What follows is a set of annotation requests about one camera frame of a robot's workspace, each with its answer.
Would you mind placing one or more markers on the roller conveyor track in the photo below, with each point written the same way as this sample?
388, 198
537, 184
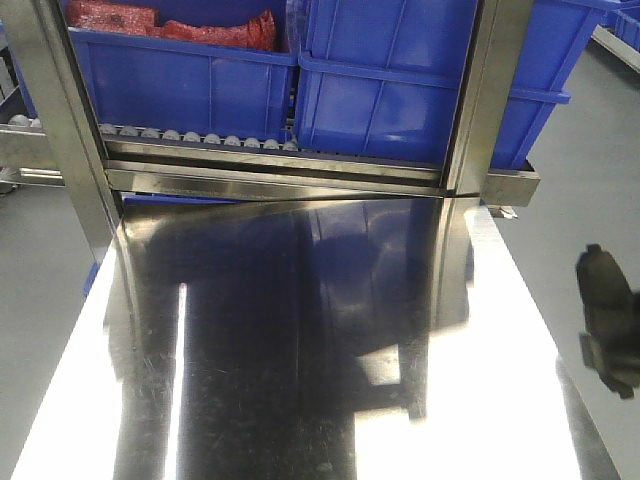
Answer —
150, 133

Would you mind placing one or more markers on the blue plastic bin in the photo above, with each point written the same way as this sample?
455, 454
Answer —
382, 78
146, 81

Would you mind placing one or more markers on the stainless steel rack frame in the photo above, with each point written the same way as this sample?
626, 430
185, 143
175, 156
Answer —
69, 150

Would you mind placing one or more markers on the brake pad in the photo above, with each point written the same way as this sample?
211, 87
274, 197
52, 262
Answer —
610, 344

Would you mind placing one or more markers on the left blue plastic bin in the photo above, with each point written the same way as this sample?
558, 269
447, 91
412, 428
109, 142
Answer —
146, 81

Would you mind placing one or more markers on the right blue plastic bin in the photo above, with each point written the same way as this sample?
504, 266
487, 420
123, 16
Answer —
382, 78

